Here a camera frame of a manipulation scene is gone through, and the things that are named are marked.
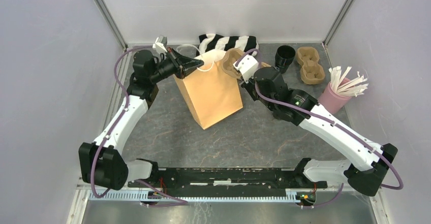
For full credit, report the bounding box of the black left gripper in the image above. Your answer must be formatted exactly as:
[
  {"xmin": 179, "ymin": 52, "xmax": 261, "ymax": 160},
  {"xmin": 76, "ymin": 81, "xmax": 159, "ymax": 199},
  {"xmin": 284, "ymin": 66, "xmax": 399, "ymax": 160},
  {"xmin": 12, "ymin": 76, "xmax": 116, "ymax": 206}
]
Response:
[{"xmin": 150, "ymin": 48, "xmax": 204, "ymax": 83}]

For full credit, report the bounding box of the brown paper bag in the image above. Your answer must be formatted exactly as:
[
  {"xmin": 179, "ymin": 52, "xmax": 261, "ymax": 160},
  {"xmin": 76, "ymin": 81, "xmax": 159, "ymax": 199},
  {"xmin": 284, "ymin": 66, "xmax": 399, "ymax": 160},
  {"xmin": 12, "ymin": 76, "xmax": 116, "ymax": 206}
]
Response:
[{"xmin": 174, "ymin": 50, "xmax": 243, "ymax": 130}]

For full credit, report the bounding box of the brown cardboard cup carrier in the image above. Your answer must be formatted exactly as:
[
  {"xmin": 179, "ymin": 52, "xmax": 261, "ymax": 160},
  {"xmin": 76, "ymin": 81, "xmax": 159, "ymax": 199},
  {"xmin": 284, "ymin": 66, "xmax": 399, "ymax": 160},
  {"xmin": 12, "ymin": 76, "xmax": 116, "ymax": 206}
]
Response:
[
  {"xmin": 296, "ymin": 47, "xmax": 325, "ymax": 85},
  {"xmin": 220, "ymin": 48, "xmax": 260, "ymax": 80}
]

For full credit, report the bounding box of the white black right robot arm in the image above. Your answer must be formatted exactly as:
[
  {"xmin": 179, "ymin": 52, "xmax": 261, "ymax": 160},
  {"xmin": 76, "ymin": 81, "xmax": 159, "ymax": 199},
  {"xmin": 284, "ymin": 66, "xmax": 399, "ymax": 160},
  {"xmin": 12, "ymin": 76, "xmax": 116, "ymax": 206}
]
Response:
[{"xmin": 239, "ymin": 67, "xmax": 404, "ymax": 197}]

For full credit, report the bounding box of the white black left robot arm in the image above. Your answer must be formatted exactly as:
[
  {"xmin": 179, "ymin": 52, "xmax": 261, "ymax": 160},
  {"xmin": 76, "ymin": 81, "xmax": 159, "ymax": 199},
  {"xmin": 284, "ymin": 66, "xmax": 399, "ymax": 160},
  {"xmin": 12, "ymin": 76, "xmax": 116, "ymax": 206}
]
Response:
[{"xmin": 78, "ymin": 47, "xmax": 204, "ymax": 198}]

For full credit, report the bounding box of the black white striped towel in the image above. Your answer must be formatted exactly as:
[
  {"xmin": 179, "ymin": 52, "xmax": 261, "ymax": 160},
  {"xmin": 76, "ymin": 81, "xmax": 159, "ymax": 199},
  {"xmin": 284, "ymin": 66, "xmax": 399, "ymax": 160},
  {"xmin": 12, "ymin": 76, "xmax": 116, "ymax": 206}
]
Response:
[{"xmin": 196, "ymin": 34, "xmax": 259, "ymax": 56}]

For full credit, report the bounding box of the stack of black cups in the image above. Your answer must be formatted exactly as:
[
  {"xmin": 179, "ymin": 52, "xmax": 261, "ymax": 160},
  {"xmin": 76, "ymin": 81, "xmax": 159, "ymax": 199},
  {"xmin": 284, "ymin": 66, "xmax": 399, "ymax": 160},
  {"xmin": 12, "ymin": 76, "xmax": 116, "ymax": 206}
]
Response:
[{"xmin": 274, "ymin": 45, "xmax": 296, "ymax": 74}]

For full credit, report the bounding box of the pink straw holder cup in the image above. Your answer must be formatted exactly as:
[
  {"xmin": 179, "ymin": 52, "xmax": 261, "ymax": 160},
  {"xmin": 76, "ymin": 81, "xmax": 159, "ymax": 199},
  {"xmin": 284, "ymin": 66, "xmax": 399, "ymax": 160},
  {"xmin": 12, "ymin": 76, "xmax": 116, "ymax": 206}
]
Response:
[{"xmin": 318, "ymin": 82, "xmax": 352, "ymax": 114}]

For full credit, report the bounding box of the white wrapped straws bundle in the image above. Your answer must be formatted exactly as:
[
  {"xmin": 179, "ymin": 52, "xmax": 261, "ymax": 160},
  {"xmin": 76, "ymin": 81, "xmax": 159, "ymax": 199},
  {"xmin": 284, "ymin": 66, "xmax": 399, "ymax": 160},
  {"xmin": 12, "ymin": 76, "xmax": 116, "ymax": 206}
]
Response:
[{"xmin": 329, "ymin": 66, "xmax": 368, "ymax": 97}]

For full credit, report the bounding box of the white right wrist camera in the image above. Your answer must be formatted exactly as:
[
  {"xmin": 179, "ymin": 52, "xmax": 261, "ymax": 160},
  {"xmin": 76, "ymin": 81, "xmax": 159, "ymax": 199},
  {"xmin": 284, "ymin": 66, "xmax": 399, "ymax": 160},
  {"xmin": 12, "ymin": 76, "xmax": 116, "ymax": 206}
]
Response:
[{"xmin": 233, "ymin": 55, "xmax": 259, "ymax": 83}]

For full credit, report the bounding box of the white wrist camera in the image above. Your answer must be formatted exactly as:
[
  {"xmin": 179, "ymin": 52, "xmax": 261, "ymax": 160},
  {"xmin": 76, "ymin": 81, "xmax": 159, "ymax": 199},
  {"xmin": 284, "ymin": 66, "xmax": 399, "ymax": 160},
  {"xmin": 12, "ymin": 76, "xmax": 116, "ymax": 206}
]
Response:
[
  {"xmin": 152, "ymin": 35, "xmax": 167, "ymax": 54},
  {"xmin": 233, "ymin": 55, "xmax": 259, "ymax": 83}
]

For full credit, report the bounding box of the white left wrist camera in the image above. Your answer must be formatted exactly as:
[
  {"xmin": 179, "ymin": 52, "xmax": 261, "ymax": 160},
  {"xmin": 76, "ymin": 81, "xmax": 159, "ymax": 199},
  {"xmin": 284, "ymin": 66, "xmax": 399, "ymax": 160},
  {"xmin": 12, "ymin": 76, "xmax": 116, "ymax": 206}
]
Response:
[{"xmin": 152, "ymin": 35, "xmax": 167, "ymax": 54}]

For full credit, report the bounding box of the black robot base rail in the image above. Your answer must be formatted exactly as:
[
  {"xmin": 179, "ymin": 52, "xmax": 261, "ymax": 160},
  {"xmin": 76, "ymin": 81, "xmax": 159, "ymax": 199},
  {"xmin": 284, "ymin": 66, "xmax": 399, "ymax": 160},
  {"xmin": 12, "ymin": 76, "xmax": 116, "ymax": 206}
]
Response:
[{"xmin": 127, "ymin": 168, "xmax": 328, "ymax": 207}]

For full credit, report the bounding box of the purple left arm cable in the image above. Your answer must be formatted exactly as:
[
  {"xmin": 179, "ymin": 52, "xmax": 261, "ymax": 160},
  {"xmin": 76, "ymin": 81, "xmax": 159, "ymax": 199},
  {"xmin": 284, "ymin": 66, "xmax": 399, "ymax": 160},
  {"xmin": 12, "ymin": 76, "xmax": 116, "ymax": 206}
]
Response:
[{"xmin": 90, "ymin": 46, "xmax": 188, "ymax": 207}]

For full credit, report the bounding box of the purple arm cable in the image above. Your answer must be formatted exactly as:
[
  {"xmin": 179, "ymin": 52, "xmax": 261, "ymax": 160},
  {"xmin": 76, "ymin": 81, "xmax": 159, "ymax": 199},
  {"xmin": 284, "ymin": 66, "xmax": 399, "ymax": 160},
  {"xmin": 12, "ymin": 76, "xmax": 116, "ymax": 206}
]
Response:
[
  {"xmin": 234, "ymin": 48, "xmax": 404, "ymax": 209},
  {"xmin": 90, "ymin": 46, "xmax": 188, "ymax": 207}
]

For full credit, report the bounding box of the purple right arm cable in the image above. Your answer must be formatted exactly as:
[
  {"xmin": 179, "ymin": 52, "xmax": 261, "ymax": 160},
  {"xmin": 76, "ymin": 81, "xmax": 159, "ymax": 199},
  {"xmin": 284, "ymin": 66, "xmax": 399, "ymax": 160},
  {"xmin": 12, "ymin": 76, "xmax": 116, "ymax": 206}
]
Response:
[{"xmin": 234, "ymin": 48, "xmax": 404, "ymax": 209}]

